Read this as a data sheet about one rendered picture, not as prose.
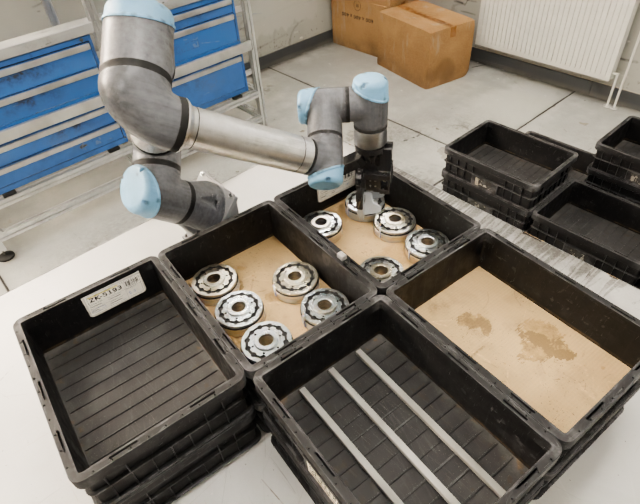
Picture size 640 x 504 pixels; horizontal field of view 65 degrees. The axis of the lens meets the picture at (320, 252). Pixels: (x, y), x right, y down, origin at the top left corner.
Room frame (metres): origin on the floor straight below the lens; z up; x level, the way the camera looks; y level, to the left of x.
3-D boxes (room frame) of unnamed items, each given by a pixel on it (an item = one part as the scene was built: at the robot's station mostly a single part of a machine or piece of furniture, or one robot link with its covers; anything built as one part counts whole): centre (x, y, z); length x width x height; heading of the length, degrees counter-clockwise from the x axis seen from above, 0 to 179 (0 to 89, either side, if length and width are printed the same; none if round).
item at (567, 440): (0.57, -0.35, 0.92); 0.40 x 0.30 x 0.02; 34
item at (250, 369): (0.74, 0.12, 0.92); 0.40 x 0.30 x 0.02; 34
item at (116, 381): (0.57, 0.37, 0.87); 0.40 x 0.30 x 0.11; 34
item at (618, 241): (1.31, -1.01, 0.31); 0.40 x 0.30 x 0.34; 39
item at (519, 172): (1.62, -0.75, 0.37); 0.40 x 0.30 x 0.45; 39
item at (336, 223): (0.96, -0.01, 0.86); 0.10 x 0.10 x 0.01
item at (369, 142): (1.00, -0.14, 1.07); 0.08 x 0.08 x 0.05
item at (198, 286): (0.79, 0.24, 0.86); 0.10 x 0.10 x 0.01
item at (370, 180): (1.00, -0.14, 0.99); 0.09 x 0.08 x 0.12; 74
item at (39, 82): (2.22, 1.26, 0.60); 0.72 x 0.03 x 0.56; 129
